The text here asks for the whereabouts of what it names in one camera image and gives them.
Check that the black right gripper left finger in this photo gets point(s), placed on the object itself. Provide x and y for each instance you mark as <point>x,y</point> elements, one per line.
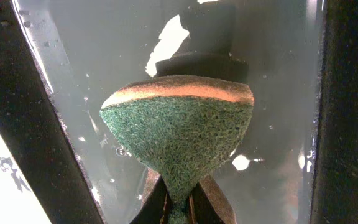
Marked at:
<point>156,205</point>

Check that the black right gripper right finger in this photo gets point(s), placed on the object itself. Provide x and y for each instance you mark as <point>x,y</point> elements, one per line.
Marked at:
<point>208,204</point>

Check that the green scouring sponge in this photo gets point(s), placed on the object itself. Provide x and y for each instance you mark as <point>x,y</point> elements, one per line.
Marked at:
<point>183,126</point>

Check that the light blue plate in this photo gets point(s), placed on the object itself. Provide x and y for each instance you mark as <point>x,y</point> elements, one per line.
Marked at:
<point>18,203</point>

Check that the black water tray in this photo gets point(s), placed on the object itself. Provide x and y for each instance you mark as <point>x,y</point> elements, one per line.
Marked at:
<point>298,163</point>

